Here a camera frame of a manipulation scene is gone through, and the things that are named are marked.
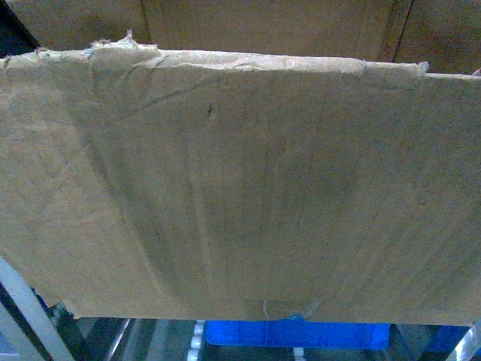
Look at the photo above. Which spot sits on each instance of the brown cardboard box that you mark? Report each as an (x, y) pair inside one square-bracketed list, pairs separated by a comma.
[(245, 160)]

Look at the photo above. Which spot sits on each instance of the white shelf pipe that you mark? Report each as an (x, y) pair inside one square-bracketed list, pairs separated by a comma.
[(24, 322)]

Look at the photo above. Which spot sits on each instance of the blue plastic bin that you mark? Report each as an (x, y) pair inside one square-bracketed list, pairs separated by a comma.
[(297, 332)]

